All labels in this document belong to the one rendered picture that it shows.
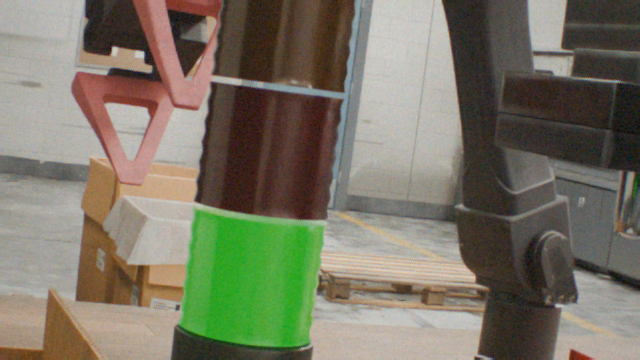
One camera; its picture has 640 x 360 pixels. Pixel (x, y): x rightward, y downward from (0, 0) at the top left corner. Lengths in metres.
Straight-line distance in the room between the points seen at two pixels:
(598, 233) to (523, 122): 9.11
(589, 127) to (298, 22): 0.22
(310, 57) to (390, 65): 11.68
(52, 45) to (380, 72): 3.00
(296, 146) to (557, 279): 0.67
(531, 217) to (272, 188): 0.65
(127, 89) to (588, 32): 0.31
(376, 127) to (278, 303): 11.67
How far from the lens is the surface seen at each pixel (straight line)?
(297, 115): 0.35
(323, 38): 0.35
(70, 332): 0.76
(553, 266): 1.00
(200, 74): 0.70
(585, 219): 9.90
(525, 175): 0.99
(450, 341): 1.24
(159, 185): 4.65
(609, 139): 0.53
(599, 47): 0.61
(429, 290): 7.06
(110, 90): 0.80
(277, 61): 0.35
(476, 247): 1.02
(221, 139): 0.35
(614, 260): 9.46
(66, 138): 11.42
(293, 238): 0.35
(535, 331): 1.02
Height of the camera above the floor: 1.12
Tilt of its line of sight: 4 degrees down
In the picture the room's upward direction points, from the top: 8 degrees clockwise
